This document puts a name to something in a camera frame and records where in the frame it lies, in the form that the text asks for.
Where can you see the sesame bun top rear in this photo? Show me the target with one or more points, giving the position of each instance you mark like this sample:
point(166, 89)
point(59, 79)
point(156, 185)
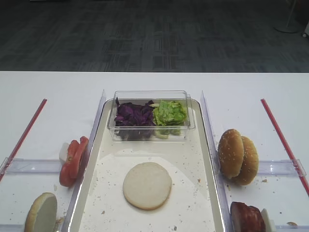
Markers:
point(250, 163)

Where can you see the metal baking tray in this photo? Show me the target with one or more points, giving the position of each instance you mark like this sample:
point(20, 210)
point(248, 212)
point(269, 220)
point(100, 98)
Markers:
point(192, 205)

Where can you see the sesame bun top front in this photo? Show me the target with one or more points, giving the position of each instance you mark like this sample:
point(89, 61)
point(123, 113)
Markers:
point(230, 153)

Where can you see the left clear long rail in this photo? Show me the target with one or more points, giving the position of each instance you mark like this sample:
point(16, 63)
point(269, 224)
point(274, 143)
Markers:
point(90, 149)

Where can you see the sesame bun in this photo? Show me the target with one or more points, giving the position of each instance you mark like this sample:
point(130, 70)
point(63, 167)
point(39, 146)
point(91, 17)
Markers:
point(230, 153)
point(250, 163)

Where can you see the white meat pusher block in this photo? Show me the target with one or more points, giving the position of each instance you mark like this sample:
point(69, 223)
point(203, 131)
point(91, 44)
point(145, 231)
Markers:
point(270, 225)

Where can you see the clear tomato holder bracket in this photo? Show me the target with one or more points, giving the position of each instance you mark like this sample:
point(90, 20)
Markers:
point(29, 166)

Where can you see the left red rail strip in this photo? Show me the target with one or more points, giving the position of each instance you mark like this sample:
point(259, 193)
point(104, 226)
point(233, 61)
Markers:
point(23, 137)

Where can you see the sliced meat patty stack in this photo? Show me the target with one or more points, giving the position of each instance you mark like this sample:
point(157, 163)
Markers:
point(246, 218)

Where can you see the green lettuce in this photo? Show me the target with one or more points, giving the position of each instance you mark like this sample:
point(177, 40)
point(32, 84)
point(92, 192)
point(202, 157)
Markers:
point(169, 113)

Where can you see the tomato slice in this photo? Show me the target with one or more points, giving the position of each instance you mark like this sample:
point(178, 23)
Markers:
point(64, 177)
point(78, 155)

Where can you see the clear plastic salad container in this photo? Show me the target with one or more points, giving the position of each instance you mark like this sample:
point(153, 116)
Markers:
point(147, 133)

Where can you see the white tomato pusher block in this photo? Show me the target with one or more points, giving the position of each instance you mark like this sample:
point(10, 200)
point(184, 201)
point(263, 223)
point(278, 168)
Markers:
point(63, 152)

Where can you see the red rail strip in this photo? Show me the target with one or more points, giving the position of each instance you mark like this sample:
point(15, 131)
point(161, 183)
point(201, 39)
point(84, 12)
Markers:
point(23, 137)
point(285, 144)

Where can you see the right red rail strip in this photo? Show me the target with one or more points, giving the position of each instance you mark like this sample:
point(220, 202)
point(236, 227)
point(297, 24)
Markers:
point(285, 144)

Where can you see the tomato slice rear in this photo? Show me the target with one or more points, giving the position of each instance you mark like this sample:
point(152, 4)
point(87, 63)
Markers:
point(78, 155)

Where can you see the clear bun holder bracket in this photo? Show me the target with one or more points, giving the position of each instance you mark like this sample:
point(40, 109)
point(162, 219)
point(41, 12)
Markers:
point(288, 167)

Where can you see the clear meat holder bracket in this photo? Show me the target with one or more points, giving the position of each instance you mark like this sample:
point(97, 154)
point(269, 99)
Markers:
point(291, 228)

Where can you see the purple cabbage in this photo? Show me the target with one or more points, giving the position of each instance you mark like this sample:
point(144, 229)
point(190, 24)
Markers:
point(129, 114)

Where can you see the bun half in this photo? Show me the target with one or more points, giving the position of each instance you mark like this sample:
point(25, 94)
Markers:
point(42, 214)
point(147, 186)

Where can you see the tomato slice front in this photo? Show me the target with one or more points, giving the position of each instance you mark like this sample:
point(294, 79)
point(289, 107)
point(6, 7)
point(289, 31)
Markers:
point(64, 177)

